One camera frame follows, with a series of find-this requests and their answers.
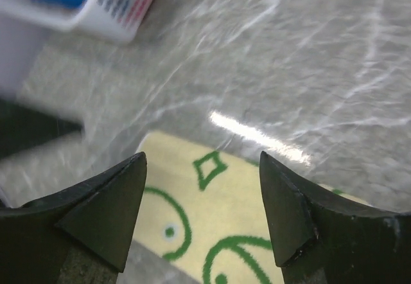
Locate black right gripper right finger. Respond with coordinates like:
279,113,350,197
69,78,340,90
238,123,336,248
259,152,410,283

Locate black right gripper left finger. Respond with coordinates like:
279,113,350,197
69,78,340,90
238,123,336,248
1,152,147,283

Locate green white towel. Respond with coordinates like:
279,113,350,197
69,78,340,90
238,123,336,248
131,131,373,284

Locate white plastic basket left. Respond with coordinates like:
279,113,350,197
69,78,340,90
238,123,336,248
0,0,168,46

